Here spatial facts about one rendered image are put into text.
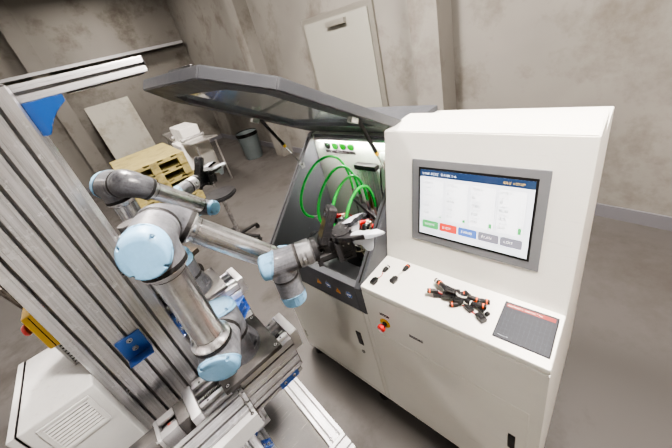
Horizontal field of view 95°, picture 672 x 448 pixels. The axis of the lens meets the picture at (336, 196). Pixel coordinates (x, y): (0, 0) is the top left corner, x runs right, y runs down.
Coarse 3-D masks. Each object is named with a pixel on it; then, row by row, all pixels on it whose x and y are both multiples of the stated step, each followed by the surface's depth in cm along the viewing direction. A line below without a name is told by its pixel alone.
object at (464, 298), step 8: (440, 280) 121; (432, 288) 119; (448, 288) 115; (440, 296) 118; (448, 296) 115; (456, 296) 114; (464, 296) 113; (472, 296) 111; (456, 304) 113; (464, 304) 112; (472, 304) 110; (480, 304) 109; (488, 304) 111; (472, 312) 110; (488, 312) 107; (480, 320) 105
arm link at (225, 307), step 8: (224, 296) 106; (216, 304) 103; (224, 304) 102; (232, 304) 102; (216, 312) 99; (224, 312) 99; (232, 312) 102; (240, 312) 108; (232, 320) 99; (240, 320) 104; (240, 328) 102
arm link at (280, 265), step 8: (280, 248) 86; (288, 248) 85; (264, 256) 84; (272, 256) 84; (280, 256) 84; (288, 256) 84; (296, 256) 84; (264, 264) 83; (272, 264) 83; (280, 264) 83; (288, 264) 84; (296, 264) 84; (264, 272) 83; (272, 272) 83; (280, 272) 84; (288, 272) 85; (296, 272) 88; (264, 280) 85; (280, 280) 85; (288, 280) 86
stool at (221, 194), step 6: (228, 186) 358; (210, 192) 355; (216, 192) 351; (222, 192) 347; (228, 192) 342; (234, 192) 345; (210, 198) 340; (216, 198) 336; (222, 198) 335; (228, 198) 339; (228, 210) 357; (234, 222) 365; (234, 228) 392; (246, 228) 383; (246, 234) 370; (252, 234) 369; (258, 234) 367
